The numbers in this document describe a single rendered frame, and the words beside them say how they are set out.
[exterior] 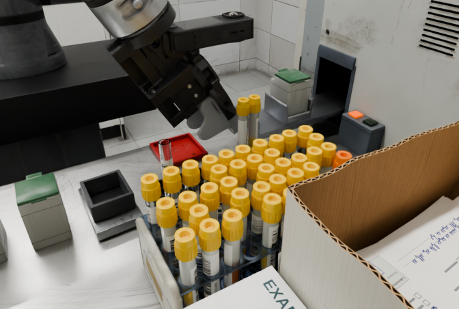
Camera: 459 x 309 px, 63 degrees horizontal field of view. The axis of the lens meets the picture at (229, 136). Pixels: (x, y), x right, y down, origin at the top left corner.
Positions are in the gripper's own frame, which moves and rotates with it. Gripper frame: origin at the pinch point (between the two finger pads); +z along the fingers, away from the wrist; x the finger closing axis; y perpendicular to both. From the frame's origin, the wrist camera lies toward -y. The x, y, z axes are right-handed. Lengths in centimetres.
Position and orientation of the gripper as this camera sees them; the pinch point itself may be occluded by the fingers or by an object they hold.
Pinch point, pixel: (234, 123)
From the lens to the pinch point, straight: 54.3
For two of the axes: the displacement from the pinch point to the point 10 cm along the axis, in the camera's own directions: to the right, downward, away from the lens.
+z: 4.4, 6.1, 6.6
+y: -7.5, 6.5, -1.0
